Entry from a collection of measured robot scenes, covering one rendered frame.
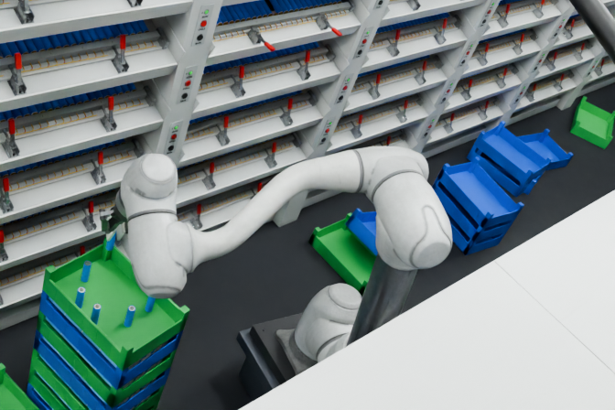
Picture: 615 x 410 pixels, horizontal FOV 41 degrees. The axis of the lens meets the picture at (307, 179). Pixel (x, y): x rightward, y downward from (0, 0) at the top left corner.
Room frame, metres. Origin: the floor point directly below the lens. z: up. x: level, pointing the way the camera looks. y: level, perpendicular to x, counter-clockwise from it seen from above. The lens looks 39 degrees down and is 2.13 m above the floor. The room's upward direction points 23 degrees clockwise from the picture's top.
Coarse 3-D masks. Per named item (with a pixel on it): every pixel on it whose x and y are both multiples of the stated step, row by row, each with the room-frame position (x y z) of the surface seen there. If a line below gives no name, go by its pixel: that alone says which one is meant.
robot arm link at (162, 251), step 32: (320, 160) 1.47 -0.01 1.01; (352, 160) 1.49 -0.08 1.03; (288, 192) 1.38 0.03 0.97; (352, 192) 1.48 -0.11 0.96; (128, 224) 1.17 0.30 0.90; (160, 224) 1.16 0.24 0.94; (256, 224) 1.28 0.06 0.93; (160, 256) 1.11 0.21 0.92; (192, 256) 1.15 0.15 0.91; (160, 288) 1.07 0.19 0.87
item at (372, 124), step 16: (416, 96) 2.91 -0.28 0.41; (368, 112) 2.67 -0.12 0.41; (384, 112) 2.74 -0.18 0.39; (400, 112) 2.78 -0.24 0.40; (416, 112) 2.87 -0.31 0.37; (432, 112) 2.89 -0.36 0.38; (336, 128) 2.52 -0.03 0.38; (352, 128) 2.56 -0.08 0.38; (368, 128) 2.62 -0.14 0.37; (384, 128) 2.68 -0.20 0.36; (400, 128) 2.78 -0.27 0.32; (336, 144) 2.46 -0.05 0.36; (352, 144) 2.53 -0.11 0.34
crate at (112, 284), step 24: (72, 264) 1.33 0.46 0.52; (96, 264) 1.39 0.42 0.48; (120, 264) 1.41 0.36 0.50; (48, 288) 1.25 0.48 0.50; (72, 288) 1.29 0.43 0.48; (96, 288) 1.32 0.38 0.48; (120, 288) 1.35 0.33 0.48; (72, 312) 1.21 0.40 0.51; (120, 312) 1.28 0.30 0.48; (144, 312) 1.31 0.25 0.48; (168, 312) 1.33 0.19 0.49; (96, 336) 1.17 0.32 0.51; (120, 336) 1.22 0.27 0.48; (144, 336) 1.24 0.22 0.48; (168, 336) 1.26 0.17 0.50; (120, 360) 1.14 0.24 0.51
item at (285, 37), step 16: (352, 0) 2.35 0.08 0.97; (352, 16) 2.32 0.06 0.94; (272, 32) 2.04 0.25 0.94; (288, 32) 2.08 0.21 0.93; (304, 32) 2.12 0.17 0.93; (320, 32) 2.17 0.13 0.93; (352, 32) 2.32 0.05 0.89; (224, 48) 1.88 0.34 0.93; (240, 48) 1.91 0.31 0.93; (256, 48) 1.96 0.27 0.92; (208, 64) 1.84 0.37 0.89
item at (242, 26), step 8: (312, 8) 2.20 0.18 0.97; (320, 8) 2.22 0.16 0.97; (328, 8) 2.24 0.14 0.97; (336, 8) 2.27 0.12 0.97; (344, 8) 2.30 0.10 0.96; (272, 16) 2.06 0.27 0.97; (280, 16) 2.09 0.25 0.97; (288, 16) 2.11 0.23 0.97; (296, 16) 2.13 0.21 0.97; (304, 16) 2.16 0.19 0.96; (312, 16) 2.20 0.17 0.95; (336, 16) 2.26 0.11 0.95; (232, 24) 1.94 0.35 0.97; (240, 24) 1.96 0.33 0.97; (248, 24) 1.98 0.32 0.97; (256, 24) 2.00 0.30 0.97; (264, 24) 2.03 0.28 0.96; (272, 24) 2.06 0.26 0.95; (216, 32) 1.88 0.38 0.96; (224, 32) 1.91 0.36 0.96; (232, 32) 1.94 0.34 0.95; (216, 40) 1.87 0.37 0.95
